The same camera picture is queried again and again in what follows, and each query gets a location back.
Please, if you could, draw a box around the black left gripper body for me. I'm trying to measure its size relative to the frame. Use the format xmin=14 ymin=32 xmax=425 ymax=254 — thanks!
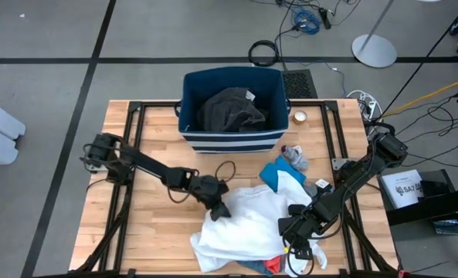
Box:
xmin=189 ymin=174 xmax=229 ymax=209

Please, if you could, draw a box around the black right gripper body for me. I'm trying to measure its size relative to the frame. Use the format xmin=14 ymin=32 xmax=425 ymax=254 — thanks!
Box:
xmin=277 ymin=200 xmax=330 ymax=250

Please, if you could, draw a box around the large white garment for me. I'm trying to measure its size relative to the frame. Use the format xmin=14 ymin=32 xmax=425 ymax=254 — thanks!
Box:
xmin=189 ymin=169 xmax=318 ymax=273

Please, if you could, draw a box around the coral terry cloth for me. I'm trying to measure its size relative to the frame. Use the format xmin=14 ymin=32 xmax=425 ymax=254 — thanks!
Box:
xmin=262 ymin=255 xmax=283 ymax=274

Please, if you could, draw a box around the grey teal sock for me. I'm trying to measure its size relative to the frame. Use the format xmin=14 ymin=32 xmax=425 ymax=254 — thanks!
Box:
xmin=304 ymin=179 xmax=319 ymax=198

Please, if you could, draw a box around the bright teal garment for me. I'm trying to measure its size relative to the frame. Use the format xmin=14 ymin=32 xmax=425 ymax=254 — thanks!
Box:
xmin=258 ymin=156 xmax=307 ymax=193

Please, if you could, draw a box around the light grey sock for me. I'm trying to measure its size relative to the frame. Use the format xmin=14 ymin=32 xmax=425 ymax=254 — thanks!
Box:
xmin=280 ymin=144 xmax=310 ymax=171

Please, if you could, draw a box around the dark grey garment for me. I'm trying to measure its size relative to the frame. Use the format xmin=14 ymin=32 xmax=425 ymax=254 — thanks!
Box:
xmin=196 ymin=86 xmax=270 ymax=134

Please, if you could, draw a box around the navy white striped fabric basket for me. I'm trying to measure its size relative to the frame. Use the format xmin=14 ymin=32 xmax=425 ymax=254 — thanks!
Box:
xmin=174 ymin=66 xmax=292 ymax=154

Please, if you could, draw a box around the white labelled box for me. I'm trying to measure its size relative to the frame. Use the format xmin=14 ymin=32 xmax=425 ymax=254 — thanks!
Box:
xmin=380 ymin=168 xmax=425 ymax=210

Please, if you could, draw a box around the black side cart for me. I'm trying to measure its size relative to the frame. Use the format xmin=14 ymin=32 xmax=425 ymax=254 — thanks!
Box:
xmin=377 ymin=168 xmax=458 ymax=256

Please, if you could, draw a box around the black perforated floor mat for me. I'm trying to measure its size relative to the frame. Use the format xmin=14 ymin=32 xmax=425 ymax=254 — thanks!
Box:
xmin=280 ymin=69 xmax=318 ymax=100

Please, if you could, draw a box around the round grey floor stand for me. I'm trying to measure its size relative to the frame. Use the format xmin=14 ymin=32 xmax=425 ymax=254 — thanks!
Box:
xmin=351 ymin=0 xmax=399 ymax=69

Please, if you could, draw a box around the black power brick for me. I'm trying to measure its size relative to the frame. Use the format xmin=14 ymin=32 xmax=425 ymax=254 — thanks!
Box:
xmin=317 ymin=6 xmax=332 ymax=30

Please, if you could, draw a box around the black metal table frame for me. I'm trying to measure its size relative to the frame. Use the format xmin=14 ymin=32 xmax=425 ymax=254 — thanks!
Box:
xmin=73 ymin=99 xmax=399 ymax=278

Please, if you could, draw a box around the white cable bundle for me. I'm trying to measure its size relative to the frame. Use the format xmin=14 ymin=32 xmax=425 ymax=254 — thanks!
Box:
xmin=346 ymin=89 xmax=384 ymax=120

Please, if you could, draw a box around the black coiled cable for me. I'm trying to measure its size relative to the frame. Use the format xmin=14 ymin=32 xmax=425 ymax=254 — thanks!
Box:
xmin=247 ymin=39 xmax=280 ymax=68

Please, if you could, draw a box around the yellow cable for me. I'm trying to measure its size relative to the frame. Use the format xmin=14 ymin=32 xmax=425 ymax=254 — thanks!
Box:
xmin=382 ymin=73 xmax=458 ymax=119

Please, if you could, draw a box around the blue coiled cable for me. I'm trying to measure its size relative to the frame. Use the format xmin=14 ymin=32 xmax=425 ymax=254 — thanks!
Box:
xmin=290 ymin=7 xmax=322 ymax=36

